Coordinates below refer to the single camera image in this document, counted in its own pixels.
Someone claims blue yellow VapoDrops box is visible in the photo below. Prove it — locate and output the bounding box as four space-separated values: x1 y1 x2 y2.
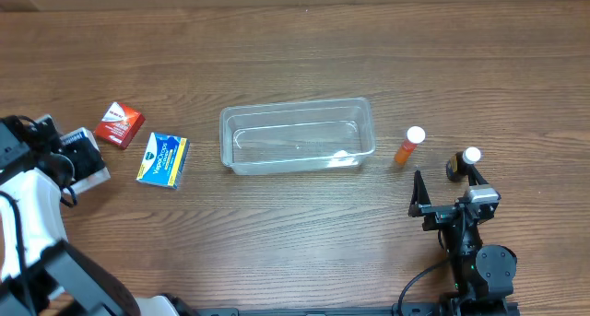
136 133 190 189

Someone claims dark brown bottle white cap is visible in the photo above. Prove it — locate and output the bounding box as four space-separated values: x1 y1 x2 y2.
445 146 481 182

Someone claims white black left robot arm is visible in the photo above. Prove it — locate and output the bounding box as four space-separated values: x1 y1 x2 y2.
1 115 185 316

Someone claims white Hansaplast plaster box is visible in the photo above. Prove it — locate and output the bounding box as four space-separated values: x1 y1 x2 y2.
36 114 111 195

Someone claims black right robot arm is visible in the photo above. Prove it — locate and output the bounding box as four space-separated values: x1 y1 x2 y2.
408 167 518 315

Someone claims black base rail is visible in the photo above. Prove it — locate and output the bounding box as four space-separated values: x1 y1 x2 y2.
194 302 452 316

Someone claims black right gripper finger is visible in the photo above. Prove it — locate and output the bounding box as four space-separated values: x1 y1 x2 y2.
467 165 488 186
410 170 431 207

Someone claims red medicine box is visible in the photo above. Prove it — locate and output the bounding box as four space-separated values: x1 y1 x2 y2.
94 101 145 149

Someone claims clear plastic container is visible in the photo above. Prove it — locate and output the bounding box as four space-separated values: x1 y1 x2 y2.
219 98 376 175

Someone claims orange tablet tube white cap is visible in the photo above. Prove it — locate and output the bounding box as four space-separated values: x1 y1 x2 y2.
394 126 426 166

